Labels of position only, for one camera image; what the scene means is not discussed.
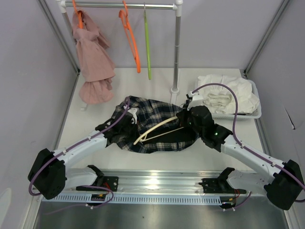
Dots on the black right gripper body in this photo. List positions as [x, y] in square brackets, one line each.
[187, 120]

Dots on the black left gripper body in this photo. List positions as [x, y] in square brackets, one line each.
[129, 133]

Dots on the cream wooden hanger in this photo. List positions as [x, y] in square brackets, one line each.
[143, 137]

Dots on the navy plaid skirt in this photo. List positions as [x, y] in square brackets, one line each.
[144, 126]

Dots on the pink skirt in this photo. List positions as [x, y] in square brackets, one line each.
[96, 66]

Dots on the orange hanger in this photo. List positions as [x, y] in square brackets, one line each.
[78, 13]
[123, 15]

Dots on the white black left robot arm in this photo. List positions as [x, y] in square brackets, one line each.
[53, 171]

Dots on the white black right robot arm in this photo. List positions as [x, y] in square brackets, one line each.
[281, 182]

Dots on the green hanger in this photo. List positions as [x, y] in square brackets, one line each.
[147, 43]

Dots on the white garment in basket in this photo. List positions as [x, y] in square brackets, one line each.
[231, 93]

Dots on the white laundry basket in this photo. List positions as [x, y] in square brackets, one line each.
[250, 114]

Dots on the silver white clothes rack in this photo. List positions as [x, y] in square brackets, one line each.
[176, 6]

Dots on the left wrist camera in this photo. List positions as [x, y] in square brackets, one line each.
[131, 114]

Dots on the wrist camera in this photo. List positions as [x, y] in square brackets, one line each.
[131, 114]
[193, 100]

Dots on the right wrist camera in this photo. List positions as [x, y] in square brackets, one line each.
[193, 100]

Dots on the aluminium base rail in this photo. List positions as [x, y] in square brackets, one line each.
[160, 181]

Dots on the white slotted cable duct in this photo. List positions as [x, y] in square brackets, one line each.
[142, 199]

